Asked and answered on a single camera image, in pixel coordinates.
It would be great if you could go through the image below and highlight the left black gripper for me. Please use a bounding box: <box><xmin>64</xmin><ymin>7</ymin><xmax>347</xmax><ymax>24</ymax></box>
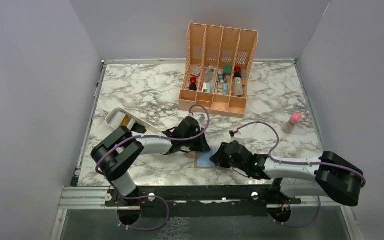
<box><xmin>182</xmin><ymin>128</ymin><xmax>211</xmax><ymax>152</ymax></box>

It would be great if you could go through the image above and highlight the brown leather card holder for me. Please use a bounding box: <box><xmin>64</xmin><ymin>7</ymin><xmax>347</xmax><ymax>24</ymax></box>
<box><xmin>194</xmin><ymin>151</ymin><xmax>230</xmax><ymax>171</ymax></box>

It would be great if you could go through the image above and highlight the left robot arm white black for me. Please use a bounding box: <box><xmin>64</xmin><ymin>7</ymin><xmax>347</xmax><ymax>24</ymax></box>
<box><xmin>90</xmin><ymin>116</ymin><xmax>211</xmax><ymax>206</ymax></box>

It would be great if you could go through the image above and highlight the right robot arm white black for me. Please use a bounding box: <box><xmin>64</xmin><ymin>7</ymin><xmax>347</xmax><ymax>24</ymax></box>
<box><xmin>210</xmin><ymin>140</ymin><xmax>366</xmax><ymax>207</ymax></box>

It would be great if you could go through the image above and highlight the stack of cards in tray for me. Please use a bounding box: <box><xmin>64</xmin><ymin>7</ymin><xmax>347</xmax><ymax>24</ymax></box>
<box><xmin>106</xmin><ymin>110</ymin><xmax>147</xmax><ymax>134</ymax></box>

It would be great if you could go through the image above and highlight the white plastic tray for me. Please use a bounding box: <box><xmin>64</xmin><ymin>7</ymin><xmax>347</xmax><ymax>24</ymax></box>
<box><xmin>105</xmin><ymin>107</ymin><xmax>162</xmax><ymax>134</ymax></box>

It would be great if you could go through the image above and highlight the red black stamp left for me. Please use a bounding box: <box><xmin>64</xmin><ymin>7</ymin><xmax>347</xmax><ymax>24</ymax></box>
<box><xmin>189</xmin><ymin>76</ymin><xmax>198</xmax><ymax>91</ymax></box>

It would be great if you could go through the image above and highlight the red black stamp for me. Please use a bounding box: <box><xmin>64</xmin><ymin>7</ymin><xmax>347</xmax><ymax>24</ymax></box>
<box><xmin>233</xmin><ymin>66</ymin><xmax>242</xmax><ymax>78</ymax></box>
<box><xmin>189</xmin><ymin>76</ymin><xmax>198</xmax><ymax>91</ymax></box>

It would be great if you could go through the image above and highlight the green cap bottle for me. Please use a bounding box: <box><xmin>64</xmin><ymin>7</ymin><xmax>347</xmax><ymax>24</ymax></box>
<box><xmin>223</xmin><ymin>66</ymin><xmax>232</xmax><ymax>76</ymax></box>

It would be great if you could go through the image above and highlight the red black stamp right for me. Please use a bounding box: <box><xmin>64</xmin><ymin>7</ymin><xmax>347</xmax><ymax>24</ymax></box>
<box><xmin>233</xmin><ymin>66</ymin><xmax>242</xmax><ymax>78</ymax></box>

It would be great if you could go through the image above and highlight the pink cap small bottle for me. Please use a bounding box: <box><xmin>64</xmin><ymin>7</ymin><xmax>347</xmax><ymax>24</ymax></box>
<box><xmin>282</xmin><ymin>113</ymin><xmax>303</xmax><ymax>134</ymax></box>

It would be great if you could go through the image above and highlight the peach desk organizer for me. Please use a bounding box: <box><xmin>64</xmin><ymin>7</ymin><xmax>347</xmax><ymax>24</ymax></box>
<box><xmin>178</xmin><ymin>23</ymin><xmax>259</xmax><ymax>118</ymax></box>

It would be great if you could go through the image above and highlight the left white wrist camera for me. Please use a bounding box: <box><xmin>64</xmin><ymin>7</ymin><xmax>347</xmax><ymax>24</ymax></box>
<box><xmin>188</xmin><ymin>112</ymin><xmax>206</xmax><ymax>124</ymax></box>

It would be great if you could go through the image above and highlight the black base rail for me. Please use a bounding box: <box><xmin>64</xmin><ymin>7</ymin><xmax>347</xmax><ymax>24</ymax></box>
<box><xmin>104</xmin><ymin>185</ymin><xmax>301</xmax><ymax>218</ymax></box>

